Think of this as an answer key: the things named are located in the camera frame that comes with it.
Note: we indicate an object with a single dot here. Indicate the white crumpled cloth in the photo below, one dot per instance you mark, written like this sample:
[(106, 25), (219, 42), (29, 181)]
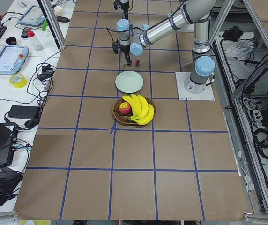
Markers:
[(240, 49)]

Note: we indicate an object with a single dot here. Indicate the yellow tape roll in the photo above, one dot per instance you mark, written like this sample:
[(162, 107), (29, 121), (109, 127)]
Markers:
[(18, 81)]

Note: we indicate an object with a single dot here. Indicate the far teach pendant tablet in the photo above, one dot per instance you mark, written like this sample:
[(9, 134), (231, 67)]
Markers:
[(32, 17)]

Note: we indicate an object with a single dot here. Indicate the teach pendant tablet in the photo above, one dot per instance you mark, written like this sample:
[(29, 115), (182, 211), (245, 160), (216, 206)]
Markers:
[(32, 17), (12, 58)]

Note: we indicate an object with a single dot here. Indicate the light green plate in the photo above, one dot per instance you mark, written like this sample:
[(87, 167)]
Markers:
[(129, 81)]

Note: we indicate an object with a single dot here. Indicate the red yellow apple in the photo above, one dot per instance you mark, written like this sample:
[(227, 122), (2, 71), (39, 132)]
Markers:
[(125, 108)]

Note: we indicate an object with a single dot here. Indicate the black power brick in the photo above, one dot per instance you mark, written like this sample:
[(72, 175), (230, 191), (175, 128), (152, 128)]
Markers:
[(23, 112)]

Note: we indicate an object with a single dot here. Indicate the strawberry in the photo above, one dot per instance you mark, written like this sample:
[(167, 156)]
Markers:
[(137, 63)]

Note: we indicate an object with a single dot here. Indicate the white paper cup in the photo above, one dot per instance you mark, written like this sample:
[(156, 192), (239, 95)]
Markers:
[(58, 10)]

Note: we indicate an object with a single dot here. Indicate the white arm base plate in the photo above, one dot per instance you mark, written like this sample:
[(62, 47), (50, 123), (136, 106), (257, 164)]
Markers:
[(187, 90)]

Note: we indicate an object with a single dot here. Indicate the aluminium frame cage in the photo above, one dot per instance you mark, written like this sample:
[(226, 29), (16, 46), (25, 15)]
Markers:
[(244, 87)]

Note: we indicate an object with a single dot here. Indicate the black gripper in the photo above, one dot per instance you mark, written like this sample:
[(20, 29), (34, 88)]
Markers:
[(125, 49)]

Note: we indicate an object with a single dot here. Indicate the clear plastic bottle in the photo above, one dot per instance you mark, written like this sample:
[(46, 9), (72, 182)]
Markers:
[(34, 40)]

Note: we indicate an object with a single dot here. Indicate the yellow banana bunch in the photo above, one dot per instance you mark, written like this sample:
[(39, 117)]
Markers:
[(142, 111)]

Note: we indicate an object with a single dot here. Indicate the black small bowl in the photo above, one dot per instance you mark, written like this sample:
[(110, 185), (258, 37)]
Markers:
[(11, 41)]

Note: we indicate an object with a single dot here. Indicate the near teach pendant tablet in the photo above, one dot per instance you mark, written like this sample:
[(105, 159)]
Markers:
[(12, 58)]

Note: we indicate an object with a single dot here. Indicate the green marker pen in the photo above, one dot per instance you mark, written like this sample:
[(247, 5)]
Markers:
[(45, 24)]

